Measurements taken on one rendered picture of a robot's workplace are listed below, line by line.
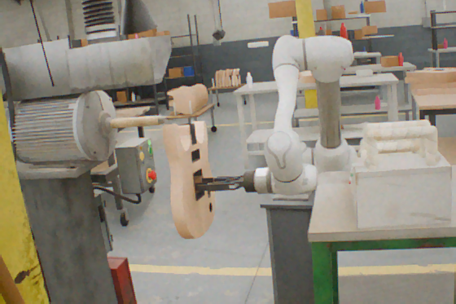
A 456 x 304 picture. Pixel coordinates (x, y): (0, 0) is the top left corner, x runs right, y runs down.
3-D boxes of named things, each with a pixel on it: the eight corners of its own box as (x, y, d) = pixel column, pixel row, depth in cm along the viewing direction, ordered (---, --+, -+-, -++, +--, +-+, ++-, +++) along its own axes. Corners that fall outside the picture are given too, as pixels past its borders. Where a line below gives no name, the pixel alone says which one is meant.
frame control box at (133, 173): (89, 212, 189) (77, 152, 183) (112, 195, 209) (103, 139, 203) (142, 212, 182) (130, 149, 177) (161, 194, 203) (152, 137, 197)
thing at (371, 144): (367, 170, 125) (366, 137, 123) (366, 167, 128) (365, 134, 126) (379, 169, 124) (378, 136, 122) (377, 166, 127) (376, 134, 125)
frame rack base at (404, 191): (357, 231, 127) (355, 173, 124) (352, 210, 142) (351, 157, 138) (452, 223, 122) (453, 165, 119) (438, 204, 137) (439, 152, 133)
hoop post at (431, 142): (427, 166, 121) (427, 133, 119) (424, 163, 124) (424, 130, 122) (439, 165, 120) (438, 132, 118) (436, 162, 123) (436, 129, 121)
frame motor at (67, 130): (5, 173, 163) (-10, 104, 157) (46, 154, 188) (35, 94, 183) (96, 169, 152) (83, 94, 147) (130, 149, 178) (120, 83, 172)
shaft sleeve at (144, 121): (115, 127, 163) (111, 129, 160) (114, 118, 162) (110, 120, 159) (161, 124, 158) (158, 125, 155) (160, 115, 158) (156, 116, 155)
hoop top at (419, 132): (366, 142, 123) (365, 131, 122) (365, 140, 126) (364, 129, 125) (438, 138, 119) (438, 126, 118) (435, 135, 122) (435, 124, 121)
